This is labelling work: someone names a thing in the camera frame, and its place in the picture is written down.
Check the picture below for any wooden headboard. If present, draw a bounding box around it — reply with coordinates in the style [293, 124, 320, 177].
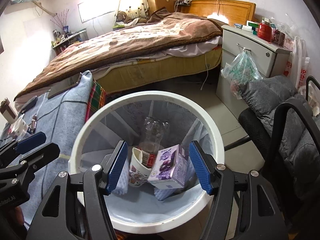
[178, 0, 256, 25]

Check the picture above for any red jar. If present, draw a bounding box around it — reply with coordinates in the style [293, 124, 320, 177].
[258, 22, 272, 43]

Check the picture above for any brown white box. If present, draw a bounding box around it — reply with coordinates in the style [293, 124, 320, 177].
[1, 98, 18, 124]

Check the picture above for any grey jacket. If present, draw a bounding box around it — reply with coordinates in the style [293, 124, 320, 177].
[240, 75, 319, 182]

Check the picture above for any red white small carton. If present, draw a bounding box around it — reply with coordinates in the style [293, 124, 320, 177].
[9, 119, 28, 138]

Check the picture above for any clear cola bottle red label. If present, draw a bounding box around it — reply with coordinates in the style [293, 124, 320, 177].
[138, 116, 169, 168]

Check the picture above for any bed with brown blanket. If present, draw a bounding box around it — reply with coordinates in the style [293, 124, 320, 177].
[16, 7, 224, 98]

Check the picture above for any white foam fruit net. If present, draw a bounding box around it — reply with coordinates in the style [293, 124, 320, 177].
[154, 161, 195, 201]

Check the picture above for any purple grape milk carton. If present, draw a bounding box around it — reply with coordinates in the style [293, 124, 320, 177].
[148, 145, 188, 190]

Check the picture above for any black office chair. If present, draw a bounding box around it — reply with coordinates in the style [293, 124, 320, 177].
[238, 75, 319, 232]

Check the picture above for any patterned paper cup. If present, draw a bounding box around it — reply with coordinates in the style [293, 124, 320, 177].
[129, 147, 151, 187]

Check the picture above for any white round trash bin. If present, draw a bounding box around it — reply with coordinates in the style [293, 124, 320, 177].
[68, 91, 225, 234]

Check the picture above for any white nightstand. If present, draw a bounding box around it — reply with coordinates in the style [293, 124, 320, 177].
[216, 25, 290, 118]

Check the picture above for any teddy bear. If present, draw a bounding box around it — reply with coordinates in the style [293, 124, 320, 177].
[116, 11, 133, 24]

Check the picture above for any white red plastic bag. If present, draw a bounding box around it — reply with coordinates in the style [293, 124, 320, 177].
[284, 36, 310, 89]

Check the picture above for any green patterned plastic bag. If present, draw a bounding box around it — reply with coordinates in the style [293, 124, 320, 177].
[221, 48, 263, 100]

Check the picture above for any black smartphone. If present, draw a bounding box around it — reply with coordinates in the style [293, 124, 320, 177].
[47, 73, 82, 99]

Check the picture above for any cluttered side desk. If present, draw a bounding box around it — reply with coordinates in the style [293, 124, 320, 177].
[52, 28, 88, 56]

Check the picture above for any dark glasses case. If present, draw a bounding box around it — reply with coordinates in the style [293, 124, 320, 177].
[20, 96, 38, 114]

